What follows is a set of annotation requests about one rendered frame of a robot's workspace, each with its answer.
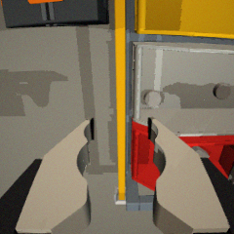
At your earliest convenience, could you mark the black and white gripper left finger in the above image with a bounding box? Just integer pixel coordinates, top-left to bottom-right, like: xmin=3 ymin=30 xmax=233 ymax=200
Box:
xmin=0 ymin=117 xmax=94 ymax=234

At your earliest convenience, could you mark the yellow vertical bar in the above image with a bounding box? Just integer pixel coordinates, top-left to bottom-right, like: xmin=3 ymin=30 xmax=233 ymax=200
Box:
xmin=114 ymin=0 xmax=126 ymax=200

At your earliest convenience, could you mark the grey metal block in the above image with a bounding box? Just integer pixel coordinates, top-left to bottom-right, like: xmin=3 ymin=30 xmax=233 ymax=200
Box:
xmin=192 ymin=146 xmax=210 ymax=158

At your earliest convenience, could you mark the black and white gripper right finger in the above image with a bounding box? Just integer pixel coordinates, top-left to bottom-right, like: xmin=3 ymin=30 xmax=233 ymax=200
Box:
xmin=148 ymin=117 xmax=234 ymax=234

